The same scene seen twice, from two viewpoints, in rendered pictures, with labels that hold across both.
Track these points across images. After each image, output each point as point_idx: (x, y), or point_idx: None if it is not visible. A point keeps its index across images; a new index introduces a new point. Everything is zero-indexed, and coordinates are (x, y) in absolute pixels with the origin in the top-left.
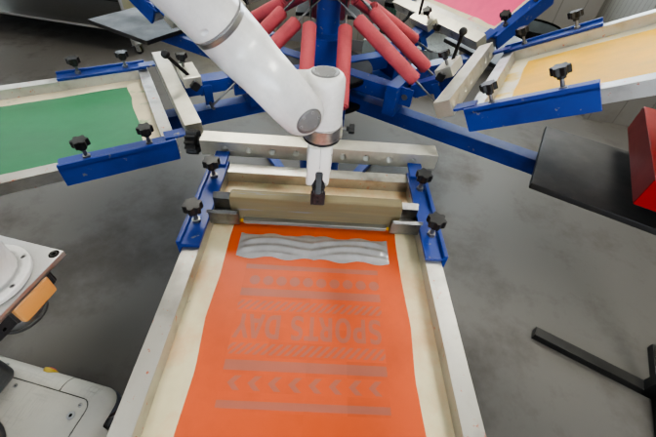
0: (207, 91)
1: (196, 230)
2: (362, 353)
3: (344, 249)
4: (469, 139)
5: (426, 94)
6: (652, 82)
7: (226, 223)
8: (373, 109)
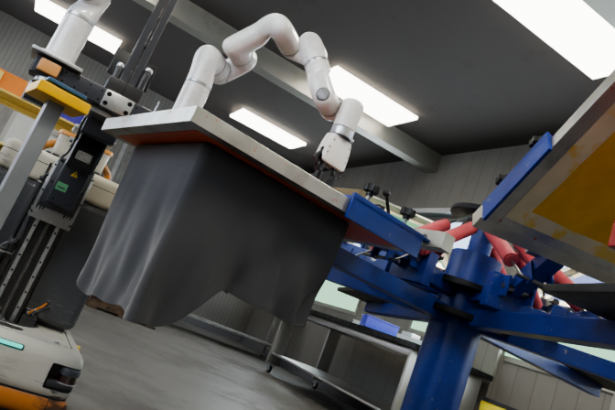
0: (347, 250)
1: None
2: None
3: None
4: (548, 318)
5: (522, 278)
6: (574, 114)
7: None
8: (482, 316)
